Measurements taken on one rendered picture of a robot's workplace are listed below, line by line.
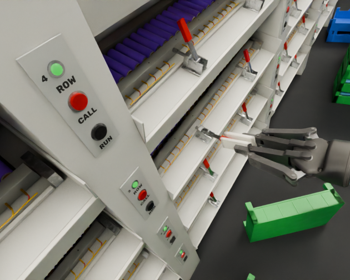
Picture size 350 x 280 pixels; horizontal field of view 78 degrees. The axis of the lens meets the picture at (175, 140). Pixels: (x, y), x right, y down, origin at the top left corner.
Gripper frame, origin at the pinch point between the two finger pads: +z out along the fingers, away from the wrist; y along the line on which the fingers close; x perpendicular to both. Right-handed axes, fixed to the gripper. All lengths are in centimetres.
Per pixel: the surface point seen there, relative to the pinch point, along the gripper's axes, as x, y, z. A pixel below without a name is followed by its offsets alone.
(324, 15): -39, 164, 18
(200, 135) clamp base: 0.9, -0.9, 9.2
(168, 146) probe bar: 4.1, -8.6, 12.3
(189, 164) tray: -1.0, -8.5, 8.3
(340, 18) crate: -48, 179, 10
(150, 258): -18.5, -28.8, 14.9
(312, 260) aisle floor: -62, 4, -14
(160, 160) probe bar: 3.7, -12.6, 11.7
